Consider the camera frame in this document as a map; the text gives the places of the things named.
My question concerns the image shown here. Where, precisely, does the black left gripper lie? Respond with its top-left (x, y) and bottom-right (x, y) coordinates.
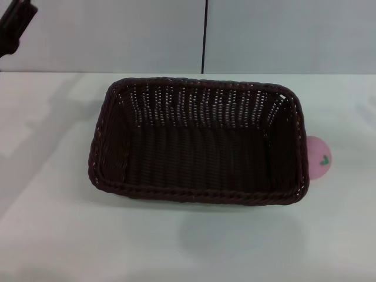
top-left (0, 0), bottom-right (39, 58)

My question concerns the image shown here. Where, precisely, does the pink toy peach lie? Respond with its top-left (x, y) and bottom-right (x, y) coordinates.
top-left (306, 135), bottom-right (333, 180)

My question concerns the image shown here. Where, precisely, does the dark brown woven basket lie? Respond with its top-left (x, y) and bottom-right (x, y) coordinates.
top-left (87, 76), bottom-right (311, 206)

